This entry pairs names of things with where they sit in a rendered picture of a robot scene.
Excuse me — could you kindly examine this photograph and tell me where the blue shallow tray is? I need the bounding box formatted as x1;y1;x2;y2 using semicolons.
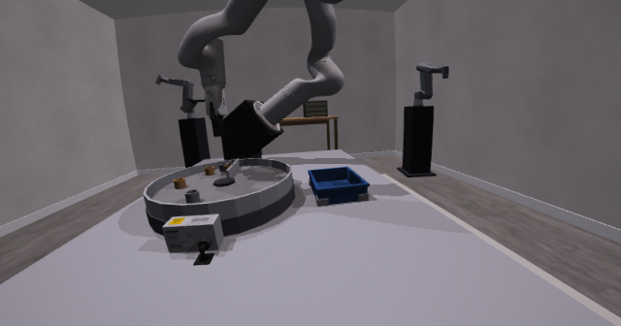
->
308;167;370;207

